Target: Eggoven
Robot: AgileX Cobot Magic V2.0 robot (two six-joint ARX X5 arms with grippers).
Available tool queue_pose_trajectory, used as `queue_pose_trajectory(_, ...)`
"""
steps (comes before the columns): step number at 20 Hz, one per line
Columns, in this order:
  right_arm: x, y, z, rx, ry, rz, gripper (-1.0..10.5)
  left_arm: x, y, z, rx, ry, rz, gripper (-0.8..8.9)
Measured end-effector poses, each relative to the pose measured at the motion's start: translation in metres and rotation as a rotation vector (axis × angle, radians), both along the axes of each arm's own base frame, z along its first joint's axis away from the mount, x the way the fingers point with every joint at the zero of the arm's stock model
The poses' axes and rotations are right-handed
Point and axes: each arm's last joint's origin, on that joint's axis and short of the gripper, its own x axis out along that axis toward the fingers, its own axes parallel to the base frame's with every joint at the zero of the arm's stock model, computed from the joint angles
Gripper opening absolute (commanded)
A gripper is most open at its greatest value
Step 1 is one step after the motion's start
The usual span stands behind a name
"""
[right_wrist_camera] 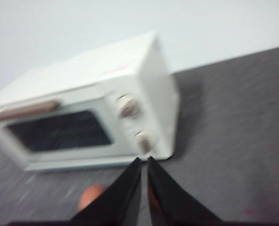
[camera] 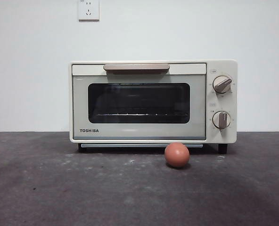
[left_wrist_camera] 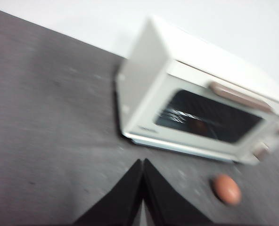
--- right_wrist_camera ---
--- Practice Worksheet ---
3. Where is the beige knob with upright grip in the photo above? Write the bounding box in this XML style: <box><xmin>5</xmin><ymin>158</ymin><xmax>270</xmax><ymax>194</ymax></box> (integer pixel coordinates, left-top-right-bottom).
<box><xmin>133</xmin><ymin>130</ymin><xmax>158</xmax><ymax>155</ymax></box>

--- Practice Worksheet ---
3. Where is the white Toshiba toaster oven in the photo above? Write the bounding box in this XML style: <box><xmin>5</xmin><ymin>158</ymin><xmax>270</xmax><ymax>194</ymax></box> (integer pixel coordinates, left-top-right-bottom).
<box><xmin>0</xmin><ymin>30</ymin><xmax>180</xmax><ymax>172</ymax></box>

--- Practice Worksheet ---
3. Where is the brown egg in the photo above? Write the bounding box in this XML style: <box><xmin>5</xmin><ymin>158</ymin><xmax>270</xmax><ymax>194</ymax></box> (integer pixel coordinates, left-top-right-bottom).
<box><xmin>78</xmin><ymin>182</ymin><xmax>107</xmax><ymax>211</ymax></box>

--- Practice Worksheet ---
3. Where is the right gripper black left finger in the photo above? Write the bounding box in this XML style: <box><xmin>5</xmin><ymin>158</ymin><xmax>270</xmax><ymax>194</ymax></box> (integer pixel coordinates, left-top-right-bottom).
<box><xmin>68</xmin><ymin>157</ymin><xmax>142</xmax><ymax>226</ymax></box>

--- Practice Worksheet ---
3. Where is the oven door with beige handle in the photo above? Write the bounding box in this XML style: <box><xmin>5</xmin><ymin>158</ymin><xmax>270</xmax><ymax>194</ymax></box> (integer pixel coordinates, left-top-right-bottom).
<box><xmin>0</xmin><ymin>90</ymin><xmax>142</xmax><ymax>172</ymax></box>

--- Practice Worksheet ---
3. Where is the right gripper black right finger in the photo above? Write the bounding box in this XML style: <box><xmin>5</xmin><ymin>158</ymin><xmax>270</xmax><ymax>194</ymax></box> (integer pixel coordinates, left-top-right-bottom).
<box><xmin>148</xmin><ymin>156</ymin><xmax>227</xmax><ymax>226</ymax></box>

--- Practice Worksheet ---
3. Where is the beige knob with slanted grip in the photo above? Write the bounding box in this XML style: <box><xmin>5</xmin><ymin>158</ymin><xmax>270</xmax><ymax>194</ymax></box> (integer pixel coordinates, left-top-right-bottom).
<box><xmin>115</xmin><ymin>94</ymin><xmax>140</xmax><ymax>120</ymax></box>

